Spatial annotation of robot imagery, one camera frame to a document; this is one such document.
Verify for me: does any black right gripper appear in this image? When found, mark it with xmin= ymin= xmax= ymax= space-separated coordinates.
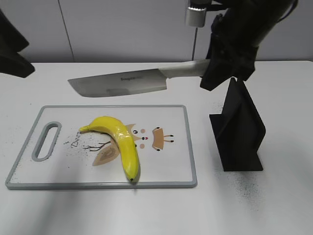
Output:
xmin=200 ymin=8 xmax=258 ymax=91

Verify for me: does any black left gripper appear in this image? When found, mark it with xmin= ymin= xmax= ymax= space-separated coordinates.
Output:
xmin=0 ymin=12 xmax=34 ymax=78

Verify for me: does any white-handled kitchen knife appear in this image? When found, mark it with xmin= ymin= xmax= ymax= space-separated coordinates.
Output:
xmin=68 ymin=59 xmax=210 ymax=97

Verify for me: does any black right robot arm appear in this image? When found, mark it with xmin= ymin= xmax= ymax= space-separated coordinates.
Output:
xmin=200 ymin=0 xmax=298 ymax=91

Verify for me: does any yellow plastic banana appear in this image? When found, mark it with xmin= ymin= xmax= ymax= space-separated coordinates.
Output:
xmin=79 ymin=116 xmax=139 ymax=182

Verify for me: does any black knife stand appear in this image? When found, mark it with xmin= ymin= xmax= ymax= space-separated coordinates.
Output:
xmin=209 ymin=77 xmax=266 ymax=171

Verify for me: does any white grey-rimmed cutting board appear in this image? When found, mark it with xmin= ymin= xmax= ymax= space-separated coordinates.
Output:
xmin=5 ymin=105 xmax=197 ymax=190

